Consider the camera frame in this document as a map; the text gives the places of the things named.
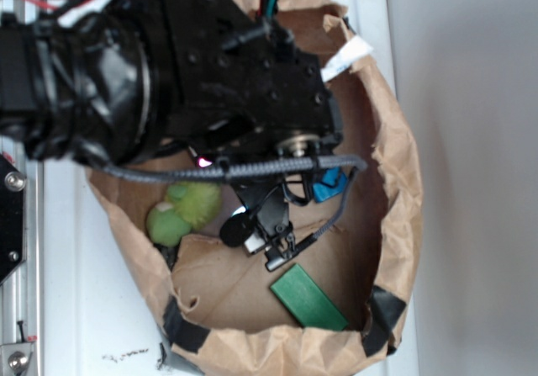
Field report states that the aluminium frame rail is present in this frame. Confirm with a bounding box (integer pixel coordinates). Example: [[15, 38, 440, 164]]
[[0, 0, 45, 376]]

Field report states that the silver corner bracket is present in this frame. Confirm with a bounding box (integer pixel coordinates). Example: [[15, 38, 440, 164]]
[[0, 342, 34, 376]]

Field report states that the white flat ribbon cable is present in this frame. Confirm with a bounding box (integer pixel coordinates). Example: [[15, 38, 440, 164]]
[[322, 35, 375, 83]]

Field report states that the blue wooden block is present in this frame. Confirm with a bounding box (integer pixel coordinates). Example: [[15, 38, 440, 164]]
[[313, 167, 347, 203]]

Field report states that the black gripper camera module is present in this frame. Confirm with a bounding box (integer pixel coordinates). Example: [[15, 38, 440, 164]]
[[219, 175, 319, 272]]

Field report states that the brown paper bag tray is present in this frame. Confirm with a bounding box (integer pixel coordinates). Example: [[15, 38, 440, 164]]
[[85, 0, 424, 376]]

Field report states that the green plush animal toy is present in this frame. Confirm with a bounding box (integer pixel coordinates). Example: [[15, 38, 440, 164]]
[[145, 182, 222, 247]]

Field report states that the green wooden block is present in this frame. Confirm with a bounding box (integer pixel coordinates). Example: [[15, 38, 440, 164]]
[[270, 264, 349, 331]]

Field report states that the black metal bracket plate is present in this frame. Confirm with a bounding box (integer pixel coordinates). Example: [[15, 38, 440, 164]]
[[0, 153, 27, 285]]

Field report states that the grey braided cable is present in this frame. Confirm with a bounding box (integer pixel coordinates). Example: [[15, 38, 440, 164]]
[[99, 153, 368, 252]]

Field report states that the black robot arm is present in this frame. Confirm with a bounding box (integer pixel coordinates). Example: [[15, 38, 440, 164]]
[[1, 0, 343, 165]]

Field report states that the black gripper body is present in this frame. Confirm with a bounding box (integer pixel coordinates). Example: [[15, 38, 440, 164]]
[[144, 0, 343, 162]]

